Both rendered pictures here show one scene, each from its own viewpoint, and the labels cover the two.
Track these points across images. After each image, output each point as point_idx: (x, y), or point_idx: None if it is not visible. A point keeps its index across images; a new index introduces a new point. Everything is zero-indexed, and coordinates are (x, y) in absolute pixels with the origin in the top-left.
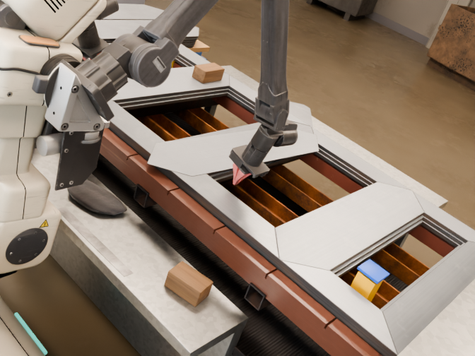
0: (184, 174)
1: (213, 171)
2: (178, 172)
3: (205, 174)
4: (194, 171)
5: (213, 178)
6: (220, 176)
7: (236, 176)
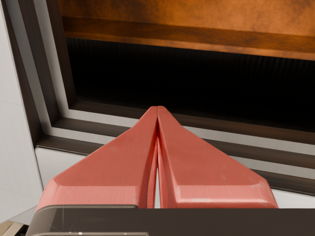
0: (29, 209)
1: (24, 109)
2: (18, 214)
3: (36, 152)
4: (18, 178)
5: (49, 91)
6: (37, 35)
7: (154, 208)
